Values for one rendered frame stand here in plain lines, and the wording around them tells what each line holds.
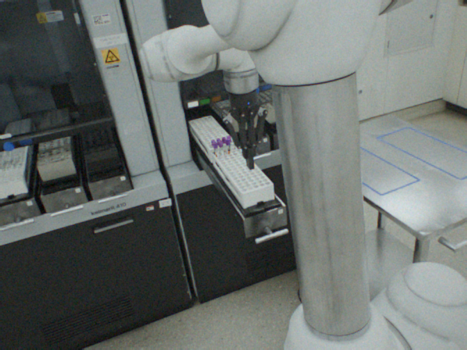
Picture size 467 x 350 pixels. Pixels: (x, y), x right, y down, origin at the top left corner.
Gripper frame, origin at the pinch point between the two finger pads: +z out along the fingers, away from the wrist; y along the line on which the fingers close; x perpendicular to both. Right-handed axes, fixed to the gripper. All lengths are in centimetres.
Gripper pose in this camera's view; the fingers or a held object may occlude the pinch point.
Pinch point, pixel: (249, 157)
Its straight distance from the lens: 118.6
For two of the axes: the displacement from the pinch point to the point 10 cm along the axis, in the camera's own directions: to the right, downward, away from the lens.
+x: 3.5, 4.5, -8.2
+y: -9.3, 2.6, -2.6
